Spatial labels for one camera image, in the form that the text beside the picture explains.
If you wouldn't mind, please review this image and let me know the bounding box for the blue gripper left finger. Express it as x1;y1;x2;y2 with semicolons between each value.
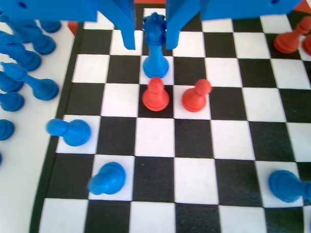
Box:
0;0;137;55

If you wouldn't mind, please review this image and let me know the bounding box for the black and white chessboard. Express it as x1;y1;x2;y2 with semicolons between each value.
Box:
20;0;311;233

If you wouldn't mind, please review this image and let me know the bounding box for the blue knight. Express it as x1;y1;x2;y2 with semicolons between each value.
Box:
11;19;57;57
0;29;42;74

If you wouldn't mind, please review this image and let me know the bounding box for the blue bishop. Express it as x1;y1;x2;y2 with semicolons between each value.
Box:
0;65;25;94
2;60;60;102

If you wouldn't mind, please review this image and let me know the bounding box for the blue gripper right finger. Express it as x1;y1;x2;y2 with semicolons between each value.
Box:
164;0;311;50

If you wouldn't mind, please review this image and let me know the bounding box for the red pawn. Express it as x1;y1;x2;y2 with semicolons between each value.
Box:
273;15;311;55
181;78;213;113
141;76;171;112

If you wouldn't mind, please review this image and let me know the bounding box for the blue rook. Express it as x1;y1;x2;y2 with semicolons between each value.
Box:
38;19;63;34
0;8;11;24

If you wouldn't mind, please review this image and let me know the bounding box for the blue queen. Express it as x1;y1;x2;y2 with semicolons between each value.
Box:
140;11;170;79

